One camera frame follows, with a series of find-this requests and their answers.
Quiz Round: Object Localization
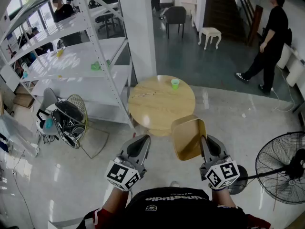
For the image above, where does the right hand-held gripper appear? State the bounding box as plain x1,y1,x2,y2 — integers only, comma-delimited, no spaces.
199,135,240,190

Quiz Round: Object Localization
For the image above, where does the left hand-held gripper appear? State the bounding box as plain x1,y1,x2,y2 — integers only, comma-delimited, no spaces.
104,135,151,192

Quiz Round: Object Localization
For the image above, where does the person's right forearm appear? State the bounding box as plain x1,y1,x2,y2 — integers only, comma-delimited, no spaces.
210,187,239,208

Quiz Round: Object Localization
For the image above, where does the person's left forearm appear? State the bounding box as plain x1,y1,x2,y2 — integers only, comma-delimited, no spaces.
102,187,131,215

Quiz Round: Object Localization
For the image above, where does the round wooden table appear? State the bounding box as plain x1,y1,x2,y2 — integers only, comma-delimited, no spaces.
128,75,196,137

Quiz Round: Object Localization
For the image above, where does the person's black red shirt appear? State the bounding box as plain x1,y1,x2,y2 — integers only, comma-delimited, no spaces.
82,187,272,229

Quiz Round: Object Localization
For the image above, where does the black floor fan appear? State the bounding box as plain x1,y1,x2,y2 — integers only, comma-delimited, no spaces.
228,131,305,205

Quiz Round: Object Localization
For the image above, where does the black helmet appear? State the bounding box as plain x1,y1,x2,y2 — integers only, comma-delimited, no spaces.
51,100,87,149

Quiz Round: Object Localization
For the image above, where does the grey white chair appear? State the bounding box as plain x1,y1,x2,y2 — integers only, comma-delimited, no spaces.
35,87,63,143

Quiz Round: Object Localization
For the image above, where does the white metal shelf rack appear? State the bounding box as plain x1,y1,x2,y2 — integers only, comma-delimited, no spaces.
0,0,138,130

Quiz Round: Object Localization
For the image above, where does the white cylinder bin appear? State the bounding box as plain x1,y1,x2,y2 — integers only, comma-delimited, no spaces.
285,59,305,87
277,43,295,69

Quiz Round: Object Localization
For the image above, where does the white carved stool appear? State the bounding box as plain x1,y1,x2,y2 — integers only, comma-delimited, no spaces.
197,27,222,51

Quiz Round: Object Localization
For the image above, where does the cardboard box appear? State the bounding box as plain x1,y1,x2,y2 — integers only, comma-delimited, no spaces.
12,84,37,109

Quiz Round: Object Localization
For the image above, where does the black office chair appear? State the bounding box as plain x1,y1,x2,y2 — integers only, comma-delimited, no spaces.
94,12,122,33

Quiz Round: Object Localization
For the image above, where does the grey upholstered chair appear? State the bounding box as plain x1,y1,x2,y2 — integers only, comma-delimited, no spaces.
164,6,187,40

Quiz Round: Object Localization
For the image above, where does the wooden staircase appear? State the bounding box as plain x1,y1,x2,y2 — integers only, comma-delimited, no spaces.
204,0,264,47

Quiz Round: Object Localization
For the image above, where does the white desk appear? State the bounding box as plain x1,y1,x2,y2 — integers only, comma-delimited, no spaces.
180,0,198,28

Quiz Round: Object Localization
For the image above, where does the yellow wire chair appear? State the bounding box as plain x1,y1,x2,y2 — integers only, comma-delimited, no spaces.
66,94,111,159

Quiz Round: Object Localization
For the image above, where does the white power cable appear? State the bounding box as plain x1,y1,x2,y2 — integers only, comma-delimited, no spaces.
271,65,296,112

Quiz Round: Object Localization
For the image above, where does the thin floor cable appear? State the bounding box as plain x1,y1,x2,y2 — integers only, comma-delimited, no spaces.
11,149,35,226

